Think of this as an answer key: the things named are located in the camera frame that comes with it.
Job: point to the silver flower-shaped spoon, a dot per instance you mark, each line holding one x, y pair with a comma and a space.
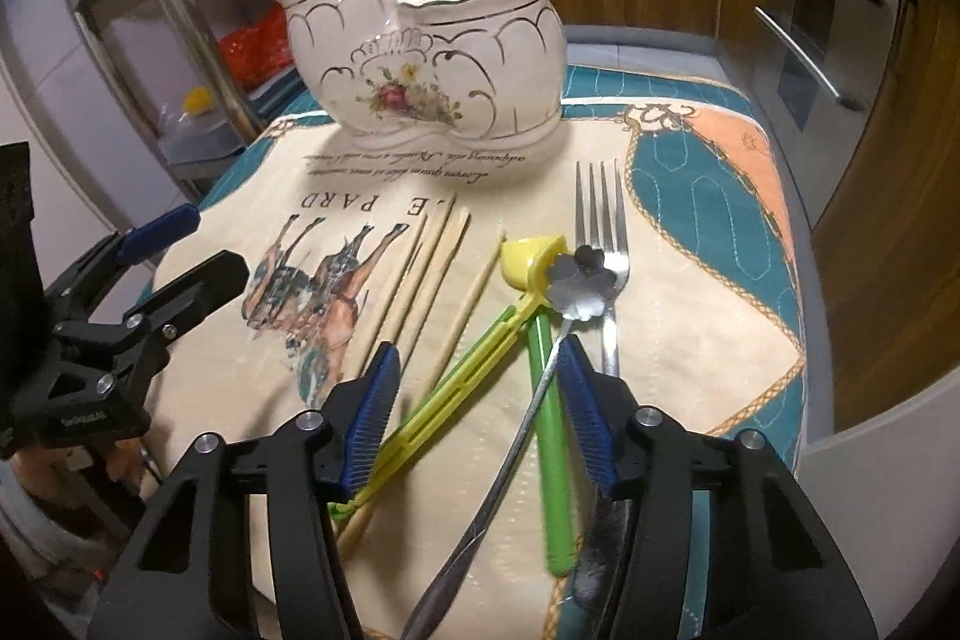
577, 287

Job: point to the printed quilted table mat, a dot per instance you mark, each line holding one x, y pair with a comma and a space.
675, 385

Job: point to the small yellow round object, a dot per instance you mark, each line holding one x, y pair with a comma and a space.
199, 102

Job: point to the white refrigerator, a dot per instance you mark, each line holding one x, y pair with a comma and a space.
75, 85

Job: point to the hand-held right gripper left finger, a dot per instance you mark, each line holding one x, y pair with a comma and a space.
371, 422

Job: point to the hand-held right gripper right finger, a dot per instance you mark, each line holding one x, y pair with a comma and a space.
589, 422

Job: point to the silver fork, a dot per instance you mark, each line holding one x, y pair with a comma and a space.
611, 325

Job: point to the red plastic bag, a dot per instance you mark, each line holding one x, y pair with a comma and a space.
251, 48

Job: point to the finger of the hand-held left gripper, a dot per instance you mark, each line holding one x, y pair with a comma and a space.
217, 272
161, 231

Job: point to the white floral ceramic utensil holder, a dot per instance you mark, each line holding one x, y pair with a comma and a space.
450, 55

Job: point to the person's left hand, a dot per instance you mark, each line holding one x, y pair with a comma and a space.
60, 464

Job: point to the built-in oven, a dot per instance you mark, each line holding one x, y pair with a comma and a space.
817, 10

